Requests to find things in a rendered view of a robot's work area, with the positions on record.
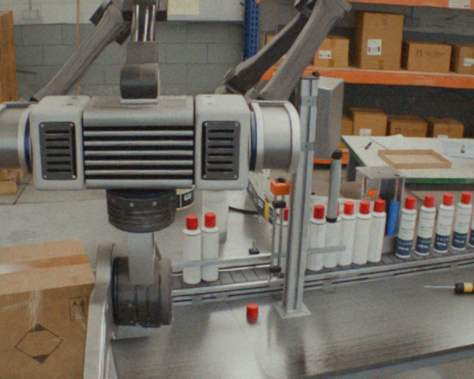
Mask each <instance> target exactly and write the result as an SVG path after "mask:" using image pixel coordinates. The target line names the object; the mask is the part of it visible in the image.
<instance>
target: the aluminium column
mask: <svg viewBox="0 0 474 379"><path fill-rule="evenodd" d="M317 91H318V78H316V77H314V76H312V75H306V76H301V77H300V79H299V81H298V82H297V84H296V86H295V93H297V94H300V95H301V96H317V95H318V92H317ZM294 108H295V109H296V111H297V112H298V115H299V124H300V142H301V141H314V136H315V124H316V113H317V106H300V105H298V104H297V103H294ZM313 158H314V151H309V152H300V156H299V166H298V169H297V172H296V173H295V174H292V173H291V181H290V195H289V210H288V230H287V237H286V250H285V265H284V291H283V294H282V304H281V305H282V307H283V308H284V310H285V312H286V313H290V312H297V311H301V305H302V304H303V283H304V271H305V262H306V260H307V238H308V227H309V215H310V192H311V181H312V169H313Z"/></svg>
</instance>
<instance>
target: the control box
mask: <svg viewBox="0 0 474 379"><path fill-rule="evenodd" d="M343 87H344V80H343V79H336V78H333V77H320V79H319V80H318V91H317V92H318V95H317V101H316V106H317V113H316V124H315V136H314V145H313V151H314V158H317V159H323V160H328V159H329V158H330V156H331V155H332V153H333V152H334V150H335V149H337V147H338V146H339V144H340V125H341V115H342V107H343V97H344V91H343Z"/></svg>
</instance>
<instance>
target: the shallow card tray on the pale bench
mask: <svg viewBox="0 0 474 379"><path fill-rule="evenodd" d="M378 156H379V157H380V158H381V159H383V160H384V161H385V162H386V163H387V164H388V165H390V166H392V167H394V168H396V169H427V168H444V169H450V168H451V163H452V162H451V161H449V160H448V159H447V158H446V157H444V156H442V155H440V154H439V153H437V152H436V151H434V150H432V149H423V148H418V149H393V150H378Z"/></svg>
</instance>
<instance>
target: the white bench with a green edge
mask: <svg viewBox="0 0 474 379"><path fill-rule="evenodd" d="M369 138H371V137H356V136H341V141H342V142H343V144H344V145H345V146H346V147H347V149H348V161H347V170H346V179H345V181H346V182H352V181H356V173H357V171H356V170H355V168H356V166H357V165H359V164H360V165H361V166H362V167H381V166H389V165H388V164H387V163H386V162H385V161H384V160H383V159H381V158H380V157H379V156H378V150H387V149H385V148H383V147H382V146H381V145H380V144H377V143H375V142H373V141H372V140H370V139H369ZM405 139H407V140H409V141H411V142H412V143H413V144H416V145H418V146H420V147H421V148H423V149H432V150H434V151H436V152H437V153H439V154H440V155H442V156H444V157H446V158H447V159H448V160H449V161H451V162H452V163H451V168H450V169H444V168H427V169H398V170H399V171H400V172H402V173H404V174H406V175H407V178H406V179H405V181H404V187H405V188H407V189H408V190H410V191H474V160H472V159H462V158H453V157H448V155H447V152H446V150H445V148H444V146H443V144H442V141H457V142H468V143H474V139H438V138H425V137H405ZM370 141H371V142H372V143H371V145H370V146H369V148H368V149H364V147H365V146H366V145H367V144H368V143H369V142H370Z"/></svg>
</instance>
